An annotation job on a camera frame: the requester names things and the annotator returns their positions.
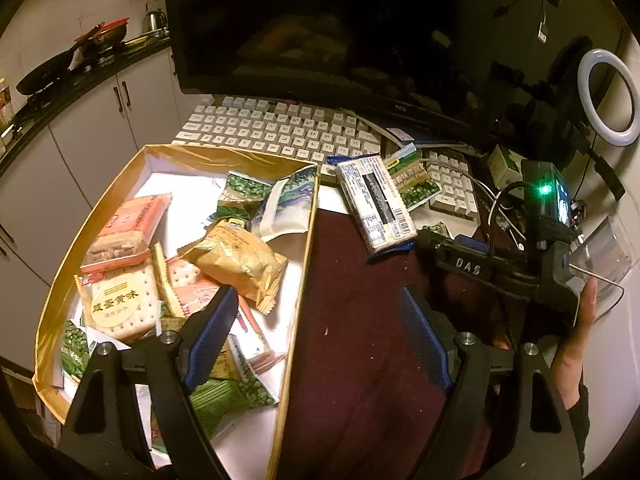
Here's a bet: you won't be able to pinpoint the white cable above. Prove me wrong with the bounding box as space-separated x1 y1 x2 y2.
419 157 502 207

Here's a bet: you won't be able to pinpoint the orange snack packet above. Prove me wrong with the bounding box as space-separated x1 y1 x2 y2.
81 193 174 274

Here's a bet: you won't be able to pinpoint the glass bottle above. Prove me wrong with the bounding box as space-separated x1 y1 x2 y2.
0 77 14 130

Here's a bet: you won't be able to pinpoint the black cable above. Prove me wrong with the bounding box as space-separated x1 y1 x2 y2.
489 181 532 252

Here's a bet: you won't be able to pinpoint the small white carton box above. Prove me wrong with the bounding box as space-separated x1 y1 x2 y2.
486 144 527 189

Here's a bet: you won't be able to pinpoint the person's right hand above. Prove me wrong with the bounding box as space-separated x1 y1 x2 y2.
550 277 599 412

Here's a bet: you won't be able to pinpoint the gold cardboard box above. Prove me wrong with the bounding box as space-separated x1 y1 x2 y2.
31 142 322 480

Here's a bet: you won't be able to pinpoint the grey kitchen cabinets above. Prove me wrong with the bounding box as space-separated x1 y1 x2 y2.
0 47 183 376

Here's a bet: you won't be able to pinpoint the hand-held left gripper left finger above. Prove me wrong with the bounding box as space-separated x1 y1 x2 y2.
59 286 240 480

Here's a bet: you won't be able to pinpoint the red rimmed wok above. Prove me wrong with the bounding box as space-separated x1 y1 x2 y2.
74 17 131 57

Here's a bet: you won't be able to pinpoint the black ring light stand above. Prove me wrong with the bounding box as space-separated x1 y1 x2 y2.
522 92 627 202

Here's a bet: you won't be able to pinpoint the white keyboard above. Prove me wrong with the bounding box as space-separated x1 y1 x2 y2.
171 95 485 222

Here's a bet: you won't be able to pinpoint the black frying pan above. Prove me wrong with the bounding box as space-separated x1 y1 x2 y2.
16 48 82 97

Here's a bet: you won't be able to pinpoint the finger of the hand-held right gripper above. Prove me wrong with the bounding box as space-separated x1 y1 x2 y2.
415 227 497 282

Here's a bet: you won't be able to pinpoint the steel kettle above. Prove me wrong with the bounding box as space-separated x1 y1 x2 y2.
142 8 169 37

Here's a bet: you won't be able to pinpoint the green pea snack packet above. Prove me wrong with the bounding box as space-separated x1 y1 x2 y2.
382 142 444 212
189 354 279 442
59 319 92 382
216 170 274 222

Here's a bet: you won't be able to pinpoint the white wafer packet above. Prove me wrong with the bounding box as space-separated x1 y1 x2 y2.
333 155 419 263

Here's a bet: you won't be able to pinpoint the round cracker snack packet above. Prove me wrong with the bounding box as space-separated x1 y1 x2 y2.
74 264 164 344

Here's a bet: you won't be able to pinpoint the black computer monitor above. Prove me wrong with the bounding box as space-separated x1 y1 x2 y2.
163 0 506 133

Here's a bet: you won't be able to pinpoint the blue white snack packet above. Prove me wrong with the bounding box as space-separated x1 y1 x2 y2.
249 164 319 244

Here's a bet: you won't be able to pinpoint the white ring light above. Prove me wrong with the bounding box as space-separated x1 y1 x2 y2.
576 48 640 148

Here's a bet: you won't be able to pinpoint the gold crinkled snack packet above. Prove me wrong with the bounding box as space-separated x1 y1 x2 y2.
176 217 289 317

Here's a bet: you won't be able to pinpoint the person's right forearm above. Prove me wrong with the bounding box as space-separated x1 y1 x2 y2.
564 384 595 480

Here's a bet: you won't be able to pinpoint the clear plastic container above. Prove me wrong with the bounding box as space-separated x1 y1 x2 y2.
569 214 634 297

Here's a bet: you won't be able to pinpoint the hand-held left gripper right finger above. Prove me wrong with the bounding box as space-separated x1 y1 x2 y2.
399 287 583 480

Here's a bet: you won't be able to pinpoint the thin metal wire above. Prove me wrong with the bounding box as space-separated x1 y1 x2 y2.
564 264 627 320

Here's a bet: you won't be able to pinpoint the red white cracker packet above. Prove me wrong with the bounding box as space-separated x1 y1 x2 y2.
164 256 222 319

